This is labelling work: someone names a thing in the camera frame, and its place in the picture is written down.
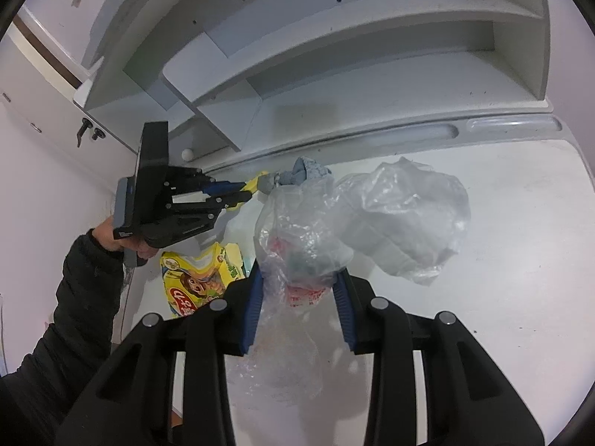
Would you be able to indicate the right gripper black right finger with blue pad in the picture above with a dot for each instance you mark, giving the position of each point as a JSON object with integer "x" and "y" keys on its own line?
{"x": 469, "y": 400}

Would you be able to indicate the left hand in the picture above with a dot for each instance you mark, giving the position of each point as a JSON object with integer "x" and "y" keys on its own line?
{"x": 104, "y": 235}

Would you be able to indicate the grey blue cloth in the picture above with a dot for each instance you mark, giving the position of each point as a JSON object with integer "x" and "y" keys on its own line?
{"x": 304, "y": 168}

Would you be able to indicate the black door handle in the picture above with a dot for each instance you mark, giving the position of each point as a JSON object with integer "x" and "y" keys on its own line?
{"x": 88, "y": 127}

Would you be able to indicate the yellow snack wrapper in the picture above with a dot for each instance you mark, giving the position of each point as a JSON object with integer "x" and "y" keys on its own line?
{"x": 192, "y": 282}

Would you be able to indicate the white desk shelf hutch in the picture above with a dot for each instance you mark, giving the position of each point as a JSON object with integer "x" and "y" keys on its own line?
{"x": 237, "y": 80}

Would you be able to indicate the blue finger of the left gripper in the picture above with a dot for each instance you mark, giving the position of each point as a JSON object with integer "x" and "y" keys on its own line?
{"x": 225, "y": 187}

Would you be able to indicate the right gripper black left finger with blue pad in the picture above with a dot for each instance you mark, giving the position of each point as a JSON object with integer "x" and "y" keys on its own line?
{"x": 166, "y": 382}

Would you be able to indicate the black sleeved left forearm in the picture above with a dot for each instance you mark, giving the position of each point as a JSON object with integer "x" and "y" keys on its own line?
{"x": 37, "y": 397}

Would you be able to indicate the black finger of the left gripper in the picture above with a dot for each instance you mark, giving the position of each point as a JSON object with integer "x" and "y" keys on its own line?
{"x": 226, "y": 202}

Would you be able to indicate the clear plastic bag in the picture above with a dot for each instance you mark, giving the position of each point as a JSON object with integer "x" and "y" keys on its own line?
{"x": 406, "y": 217}

